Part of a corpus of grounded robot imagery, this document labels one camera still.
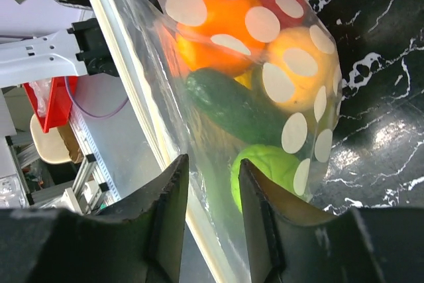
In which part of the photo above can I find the clear polka dot zip bag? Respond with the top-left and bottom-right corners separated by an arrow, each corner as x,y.
90,0 -> 342,282

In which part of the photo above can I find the orange fake fruit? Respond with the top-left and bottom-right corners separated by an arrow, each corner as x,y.
165,0 -> 264,77

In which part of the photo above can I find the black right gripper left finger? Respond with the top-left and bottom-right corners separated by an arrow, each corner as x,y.
1,154 -> 189,282

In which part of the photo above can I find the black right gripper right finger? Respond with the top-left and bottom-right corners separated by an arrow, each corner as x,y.
238,159 -> 423,282

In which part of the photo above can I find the dark green fake cucumber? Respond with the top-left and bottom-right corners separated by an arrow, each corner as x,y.
185,68 -> 288,146

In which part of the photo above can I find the green fake lime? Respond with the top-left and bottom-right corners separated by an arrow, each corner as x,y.
231,144 -> 311,213

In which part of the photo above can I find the beige chair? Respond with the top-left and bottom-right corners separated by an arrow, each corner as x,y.
30,115 -> 83,164

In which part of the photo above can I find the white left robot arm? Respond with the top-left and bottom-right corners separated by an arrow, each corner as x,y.
1,0 -> 119,87

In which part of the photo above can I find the yellow fake fruit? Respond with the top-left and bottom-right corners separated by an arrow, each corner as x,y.
261,24 -> 339,119

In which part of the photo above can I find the red plastic bin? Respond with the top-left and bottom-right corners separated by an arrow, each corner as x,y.
23,76 -> 78,133

